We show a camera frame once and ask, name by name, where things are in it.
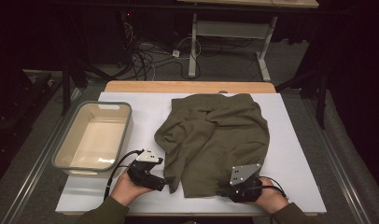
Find wooden table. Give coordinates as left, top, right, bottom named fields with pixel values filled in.
left=104, top=80, right=277, bottom=94

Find white table board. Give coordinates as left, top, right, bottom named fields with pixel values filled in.
left=55, top=91, right=328, bottom=216

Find tangle of floor cables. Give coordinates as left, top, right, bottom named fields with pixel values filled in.
left=121, top=12, right=202, bottom=80

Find person's right hand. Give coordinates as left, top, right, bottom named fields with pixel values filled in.
left=252, top=177, right=290, bottom=216

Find metal floor rail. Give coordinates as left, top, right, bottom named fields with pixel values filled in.
left=0, top=90, right=83, bottom=224
left=302, top=99, right=372, bottom=224

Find person's left hand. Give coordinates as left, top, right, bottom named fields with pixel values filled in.
left=110, top=170, right=155, bottom=207

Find black metal stand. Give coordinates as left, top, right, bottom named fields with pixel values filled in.
left=275, top=68, right=331, bottom=131
left=60, top=12, right=90, bottom=117

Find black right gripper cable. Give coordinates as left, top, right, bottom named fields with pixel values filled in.
left=258, top=175, right=288, bottom=201

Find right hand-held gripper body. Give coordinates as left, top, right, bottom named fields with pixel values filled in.
left=221, top=163, right=263, bottom=203

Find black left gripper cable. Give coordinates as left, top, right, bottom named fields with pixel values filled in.
left=103, top=148, right=146, bottom=201

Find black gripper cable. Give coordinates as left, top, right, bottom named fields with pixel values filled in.
left=258, top=175, right=288, bottom=201
left=103, top=148, right=146, bottom=201

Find white frame desk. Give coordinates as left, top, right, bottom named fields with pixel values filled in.
left=177, top=0, right=320, bottom=82

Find olive green shorts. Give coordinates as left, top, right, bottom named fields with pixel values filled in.
left=153, top=92, right=271, bottom=200

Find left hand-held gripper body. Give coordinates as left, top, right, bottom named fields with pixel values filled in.
left=127, top=148, right=168, bottom=192

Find beige plastic basin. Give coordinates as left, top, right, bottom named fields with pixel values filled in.
left=50, top=101, right=134, bottom=179

